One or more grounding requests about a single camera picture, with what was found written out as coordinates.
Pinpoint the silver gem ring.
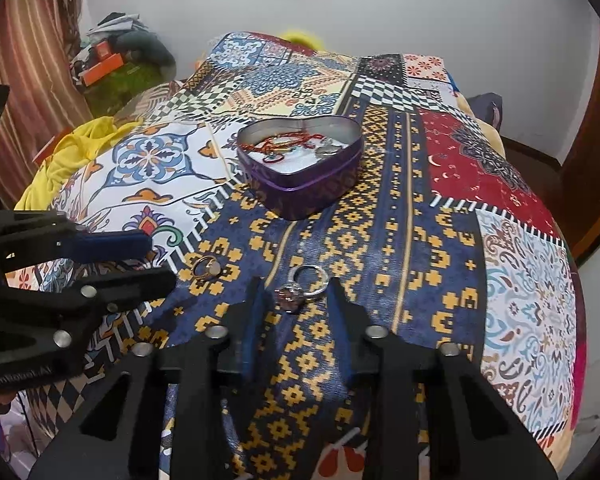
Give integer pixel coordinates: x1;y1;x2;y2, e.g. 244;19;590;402
274;282;308;313

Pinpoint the red orange cord bracelet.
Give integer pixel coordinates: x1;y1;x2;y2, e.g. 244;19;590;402
239;129;326;164

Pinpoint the yellow cloth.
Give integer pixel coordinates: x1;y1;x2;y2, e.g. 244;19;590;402
14;116;142;210

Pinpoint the patchwork patterned bedspread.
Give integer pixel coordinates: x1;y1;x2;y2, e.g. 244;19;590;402
27;32;586;468

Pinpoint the orange box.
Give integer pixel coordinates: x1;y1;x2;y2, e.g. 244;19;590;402
80;53;124;87

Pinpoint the pile of clutter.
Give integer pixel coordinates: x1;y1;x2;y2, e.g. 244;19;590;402
70;12;176;117

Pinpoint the striped curtain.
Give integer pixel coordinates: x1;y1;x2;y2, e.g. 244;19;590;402
0;0;92;208

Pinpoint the purple heart-shaped tin box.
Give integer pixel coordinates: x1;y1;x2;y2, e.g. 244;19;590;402
236;115;364;220

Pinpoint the yellow hoop behind bed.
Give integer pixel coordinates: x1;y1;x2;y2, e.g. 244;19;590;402
282;29;325;51

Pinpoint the dark bag on floor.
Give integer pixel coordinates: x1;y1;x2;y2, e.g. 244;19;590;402
467;92;503;131

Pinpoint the gold ring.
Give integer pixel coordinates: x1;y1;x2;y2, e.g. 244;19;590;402
191;253;224;281

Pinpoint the large silver hoop ring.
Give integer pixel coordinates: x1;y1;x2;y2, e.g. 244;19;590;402
286;263;332;298

